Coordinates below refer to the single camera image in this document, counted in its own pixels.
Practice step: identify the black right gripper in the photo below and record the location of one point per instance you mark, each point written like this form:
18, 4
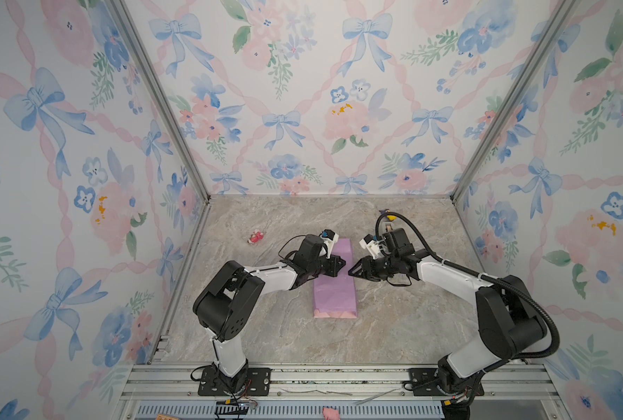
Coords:
366, 269

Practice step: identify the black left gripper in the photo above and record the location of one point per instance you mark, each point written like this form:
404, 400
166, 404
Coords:
337, 268

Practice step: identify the pink purple wrapping paper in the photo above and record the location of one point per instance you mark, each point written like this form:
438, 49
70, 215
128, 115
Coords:
336, 297

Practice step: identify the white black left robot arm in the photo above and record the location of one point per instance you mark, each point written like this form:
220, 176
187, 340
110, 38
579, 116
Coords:
224, 307

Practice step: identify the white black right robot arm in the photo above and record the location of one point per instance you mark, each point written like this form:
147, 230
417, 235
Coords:
511, 325

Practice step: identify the red pink toy figure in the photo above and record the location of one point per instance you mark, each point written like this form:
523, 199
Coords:
255, 237

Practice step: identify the pink object front edge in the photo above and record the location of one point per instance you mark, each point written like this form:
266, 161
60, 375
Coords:
331, 414

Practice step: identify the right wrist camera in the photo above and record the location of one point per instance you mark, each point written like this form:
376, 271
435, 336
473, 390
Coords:
394, 243

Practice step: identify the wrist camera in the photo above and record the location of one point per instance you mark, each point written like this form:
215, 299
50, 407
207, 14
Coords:
319, 246
394, 243

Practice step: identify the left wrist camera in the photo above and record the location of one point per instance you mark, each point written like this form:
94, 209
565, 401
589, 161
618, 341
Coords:
319, 246

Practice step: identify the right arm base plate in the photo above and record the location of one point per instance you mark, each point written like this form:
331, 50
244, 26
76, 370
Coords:
422, 380

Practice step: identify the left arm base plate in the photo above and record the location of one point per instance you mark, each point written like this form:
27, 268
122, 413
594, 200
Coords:
248, 382

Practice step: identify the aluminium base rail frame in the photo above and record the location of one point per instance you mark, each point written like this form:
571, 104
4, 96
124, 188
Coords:
516, 391

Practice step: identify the grey slotted cable duct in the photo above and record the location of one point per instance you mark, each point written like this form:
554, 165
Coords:
291, 410

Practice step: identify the aluminium corner post right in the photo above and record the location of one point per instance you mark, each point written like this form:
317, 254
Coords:
552, 30

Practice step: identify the aluminium corner post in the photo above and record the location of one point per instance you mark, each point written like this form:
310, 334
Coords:
132, 40
552, 30

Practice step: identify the aluminium corner post left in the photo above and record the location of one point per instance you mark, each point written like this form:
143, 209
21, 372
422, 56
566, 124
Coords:
132, 40

